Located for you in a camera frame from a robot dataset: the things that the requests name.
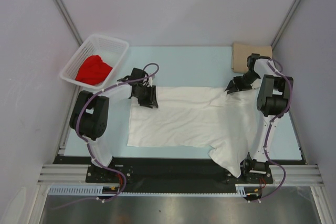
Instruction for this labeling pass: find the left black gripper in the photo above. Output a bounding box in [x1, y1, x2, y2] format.
[134, 84, 158, 108]

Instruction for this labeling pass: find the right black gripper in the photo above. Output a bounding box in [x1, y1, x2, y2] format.
[225, 70, 260, 94]

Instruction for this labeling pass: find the white t shirt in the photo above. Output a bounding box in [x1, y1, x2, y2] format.
[128, 87, 257, 177]

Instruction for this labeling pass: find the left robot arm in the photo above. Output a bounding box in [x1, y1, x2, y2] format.
[69, 63, 159, 182]

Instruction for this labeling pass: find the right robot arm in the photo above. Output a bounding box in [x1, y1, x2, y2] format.
[225, 54, 293, 183]

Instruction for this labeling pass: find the folded tan t shirt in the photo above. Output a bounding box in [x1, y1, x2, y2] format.
[231, 42, 272, 73]

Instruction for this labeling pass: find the white plastic basket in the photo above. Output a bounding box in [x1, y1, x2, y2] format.
[60, 34, 129, 90]

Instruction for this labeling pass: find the red t shirt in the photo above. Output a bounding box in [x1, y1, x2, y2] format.
[75, 55, 113, 86]

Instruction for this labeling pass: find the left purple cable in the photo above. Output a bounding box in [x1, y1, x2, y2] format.
[48, 63, 160, 210]

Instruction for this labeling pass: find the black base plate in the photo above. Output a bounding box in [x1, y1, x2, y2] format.
[54, 156, 273, 195]

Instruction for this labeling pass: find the white slotted cable duct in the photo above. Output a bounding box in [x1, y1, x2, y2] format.
[48, 184, 260, 197]

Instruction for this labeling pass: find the aluminium front rail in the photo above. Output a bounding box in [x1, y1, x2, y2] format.
[38, 164, 324, 187]

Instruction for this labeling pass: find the right aluminium frame post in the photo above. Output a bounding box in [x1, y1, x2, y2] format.
[271, 0, 302, 50]

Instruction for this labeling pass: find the aluminium frame post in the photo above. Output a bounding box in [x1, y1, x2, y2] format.
[271, 0, 302, 50]
[52, 0, 83, 46]

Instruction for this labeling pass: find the left aluminium frame post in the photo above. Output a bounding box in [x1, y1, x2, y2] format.
[52, 0, 83, 46]

